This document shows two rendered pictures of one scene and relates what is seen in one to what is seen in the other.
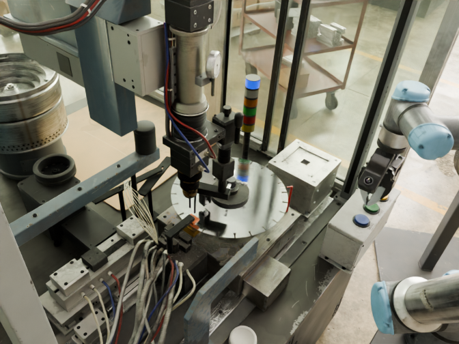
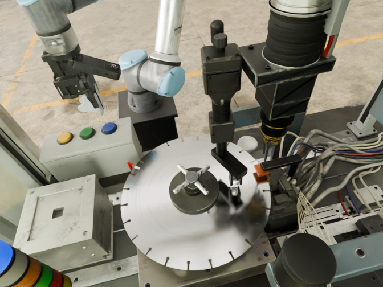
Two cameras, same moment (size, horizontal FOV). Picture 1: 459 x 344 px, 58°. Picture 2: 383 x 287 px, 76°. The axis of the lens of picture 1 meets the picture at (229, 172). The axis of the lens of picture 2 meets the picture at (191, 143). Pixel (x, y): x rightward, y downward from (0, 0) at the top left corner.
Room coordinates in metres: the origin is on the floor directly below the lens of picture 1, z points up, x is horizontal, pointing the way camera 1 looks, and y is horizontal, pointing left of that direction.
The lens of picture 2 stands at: (1.05, 0.22, 1.43)
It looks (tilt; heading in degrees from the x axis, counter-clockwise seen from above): 48 degrees down; 228
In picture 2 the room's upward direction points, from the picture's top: 8 degrees counter-clockwise
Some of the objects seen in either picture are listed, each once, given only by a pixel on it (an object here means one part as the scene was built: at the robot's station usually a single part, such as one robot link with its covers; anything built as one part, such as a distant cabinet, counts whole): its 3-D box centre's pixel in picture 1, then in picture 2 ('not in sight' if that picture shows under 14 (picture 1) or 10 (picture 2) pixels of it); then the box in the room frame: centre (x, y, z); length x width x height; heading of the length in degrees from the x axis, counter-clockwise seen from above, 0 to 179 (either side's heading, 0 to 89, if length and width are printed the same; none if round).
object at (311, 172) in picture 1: (301, 178); (71, 224); (1.10, -0.25, 0.82); 0.18 x 0.18 x 0.15; 54
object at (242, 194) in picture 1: (229, 190); (193, 187); (0.87, -0.01, 0.96); 0.11 x 0.11 x 0.03
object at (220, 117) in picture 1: (225, 144); (221, 95); (0.79, 0.02, 1.17); 0.06 x 0.05 x 0.20; 135
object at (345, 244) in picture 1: (360, 222); (96, 152); (0.91, -0.42, 0.82); 0.28 x 0.11 x 0.15; 144
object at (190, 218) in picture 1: (182, 233); (276, 170); (0.71, 0.11, 0.95); 0.10 x 0.03 x 0.07; 144
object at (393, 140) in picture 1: (394, 134); (58, 40); (0.86, -0.39, 1.19); 0.08 x 0.08 x 0.05
